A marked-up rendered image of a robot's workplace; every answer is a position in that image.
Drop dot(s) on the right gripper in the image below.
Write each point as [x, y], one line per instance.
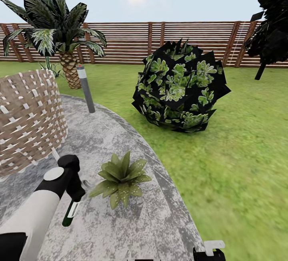
[201, 256]

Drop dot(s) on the insectifuge atomizer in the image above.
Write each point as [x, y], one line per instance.
[70, 213]

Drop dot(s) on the garden chair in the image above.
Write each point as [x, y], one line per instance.
[32, 123]

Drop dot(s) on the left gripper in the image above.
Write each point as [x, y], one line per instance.
[75, 190]

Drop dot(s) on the tree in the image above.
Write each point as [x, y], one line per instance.
[270, 38]

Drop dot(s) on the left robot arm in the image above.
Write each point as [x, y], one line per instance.
[21, 237]

